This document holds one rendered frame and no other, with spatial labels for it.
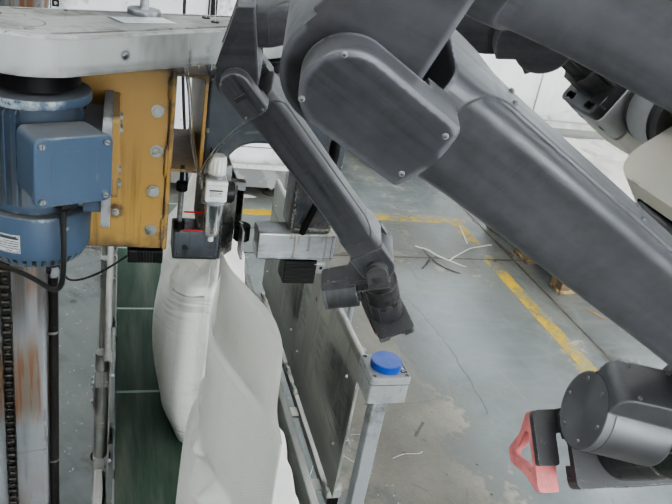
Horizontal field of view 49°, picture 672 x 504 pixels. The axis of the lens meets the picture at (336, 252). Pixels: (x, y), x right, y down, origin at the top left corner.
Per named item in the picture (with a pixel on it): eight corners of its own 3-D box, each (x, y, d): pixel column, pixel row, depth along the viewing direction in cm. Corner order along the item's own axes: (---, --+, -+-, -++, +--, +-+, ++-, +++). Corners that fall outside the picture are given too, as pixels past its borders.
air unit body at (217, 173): (228, 246, 125) (237, 160, 118) (200, 245, 124) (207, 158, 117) (225, 235, 129) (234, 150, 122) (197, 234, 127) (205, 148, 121)
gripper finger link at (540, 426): (486, 418, 70) (541, 407, 61) (550, 416, 72) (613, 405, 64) (494, 493, 68) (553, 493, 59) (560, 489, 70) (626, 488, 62)
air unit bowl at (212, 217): (220, 239, 124) (224, 206, 122) (202, 238, 123) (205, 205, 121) (218, 231, 127) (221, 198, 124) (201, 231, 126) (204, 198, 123)
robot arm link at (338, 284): (386, 265, 114) (384, 229, 120) (313, 273, 115) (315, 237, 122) (394, 317, 122) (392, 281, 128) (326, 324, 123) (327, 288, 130)
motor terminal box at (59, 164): (113, 217, 99) (115, 135, 94) (35, 228, 93) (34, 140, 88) (88, 194, 104) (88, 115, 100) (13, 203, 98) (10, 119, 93)
